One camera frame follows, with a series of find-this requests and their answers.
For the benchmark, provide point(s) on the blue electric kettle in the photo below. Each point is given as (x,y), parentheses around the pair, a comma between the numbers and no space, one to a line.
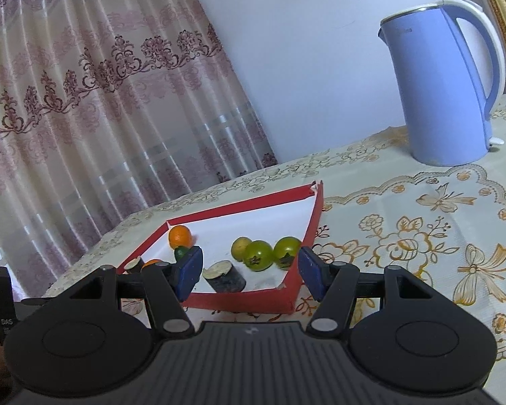
(438,93)

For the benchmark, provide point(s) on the yellow-green round fruit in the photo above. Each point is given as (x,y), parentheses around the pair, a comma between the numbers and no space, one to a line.
(239,248)

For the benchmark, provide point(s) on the dark green fruit piece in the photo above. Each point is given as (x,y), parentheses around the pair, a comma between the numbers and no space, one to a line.
(179,254)

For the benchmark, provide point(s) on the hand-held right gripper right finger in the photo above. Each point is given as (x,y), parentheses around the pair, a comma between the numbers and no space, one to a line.
(310,272)

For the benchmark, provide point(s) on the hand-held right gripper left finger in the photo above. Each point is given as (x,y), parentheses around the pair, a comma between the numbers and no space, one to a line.
(189,272)

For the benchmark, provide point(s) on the floral patterned curtain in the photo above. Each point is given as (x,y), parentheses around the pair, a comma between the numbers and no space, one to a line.
(88,135)

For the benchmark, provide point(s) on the red shallow box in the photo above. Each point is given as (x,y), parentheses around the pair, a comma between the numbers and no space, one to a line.
(244,301)

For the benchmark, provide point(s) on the orange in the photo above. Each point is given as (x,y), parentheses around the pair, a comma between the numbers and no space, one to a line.
(179,236)
(152,263)

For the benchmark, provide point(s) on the green persimmon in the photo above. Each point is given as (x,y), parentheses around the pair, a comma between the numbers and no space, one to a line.
(287,252)
(258,256)

